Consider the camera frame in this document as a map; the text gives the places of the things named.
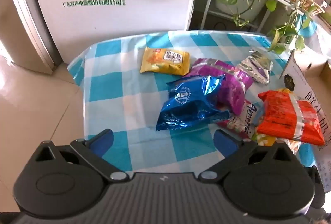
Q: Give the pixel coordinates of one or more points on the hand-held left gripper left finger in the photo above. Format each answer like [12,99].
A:
[103,140]

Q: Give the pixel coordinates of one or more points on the orange yellow snack packet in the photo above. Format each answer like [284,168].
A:
[266,140]

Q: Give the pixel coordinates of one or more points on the silver foil snack packet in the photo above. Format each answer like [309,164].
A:
[256,67]

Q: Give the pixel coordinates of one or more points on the red snack packet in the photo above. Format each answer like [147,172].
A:
[284,118]

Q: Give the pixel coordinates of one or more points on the blue checked tablecloth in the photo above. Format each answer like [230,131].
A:
[116,99]

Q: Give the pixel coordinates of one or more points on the purple snack packet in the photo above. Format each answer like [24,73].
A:
[234,84]

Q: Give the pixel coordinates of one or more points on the yellow waffle snack packet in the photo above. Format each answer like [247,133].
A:
[165,61]

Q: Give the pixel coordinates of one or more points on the printed clear plastic tablecloth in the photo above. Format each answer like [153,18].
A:
[323,41]

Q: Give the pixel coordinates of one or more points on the cardboard box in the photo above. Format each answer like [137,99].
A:
[305,76]

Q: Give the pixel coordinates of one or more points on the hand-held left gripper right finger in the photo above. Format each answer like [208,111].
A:
[225,143]

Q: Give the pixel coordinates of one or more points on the white snack packet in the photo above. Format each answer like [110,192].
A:
[245,120]

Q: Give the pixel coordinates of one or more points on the blue foil snack packet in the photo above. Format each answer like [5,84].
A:
[186,106]

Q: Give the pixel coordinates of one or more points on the white cabinet green tree print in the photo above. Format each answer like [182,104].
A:
[142,6]

